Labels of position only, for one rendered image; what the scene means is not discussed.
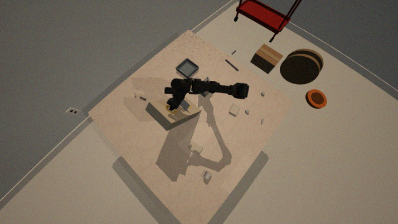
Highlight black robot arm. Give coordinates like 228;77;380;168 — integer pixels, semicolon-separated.
164;77;249;99

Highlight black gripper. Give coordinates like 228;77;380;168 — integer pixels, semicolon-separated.
167;90;187;111

